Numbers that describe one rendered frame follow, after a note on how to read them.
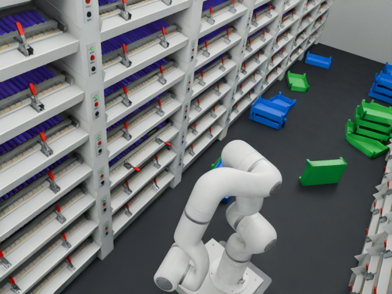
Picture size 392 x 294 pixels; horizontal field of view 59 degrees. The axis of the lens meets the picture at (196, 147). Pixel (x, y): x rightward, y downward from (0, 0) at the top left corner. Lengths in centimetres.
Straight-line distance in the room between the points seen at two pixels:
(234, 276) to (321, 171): 133
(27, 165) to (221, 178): 69
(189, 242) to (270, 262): 115
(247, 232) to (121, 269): 92
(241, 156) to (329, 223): 157
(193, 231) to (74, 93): 64
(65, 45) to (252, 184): 73
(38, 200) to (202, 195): 71
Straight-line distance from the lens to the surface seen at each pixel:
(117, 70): 146
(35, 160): 135
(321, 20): 522
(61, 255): 178
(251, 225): 139
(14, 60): 113
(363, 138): 347
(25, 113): 124
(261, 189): 105
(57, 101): 128
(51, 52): 118
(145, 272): 207
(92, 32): 128
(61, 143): 140
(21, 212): 145
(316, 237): 246
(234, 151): 110
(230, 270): 161
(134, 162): 187
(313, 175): 271
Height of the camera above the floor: 179
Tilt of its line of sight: 39 degrees down
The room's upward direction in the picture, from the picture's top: 8 degrees clockwise
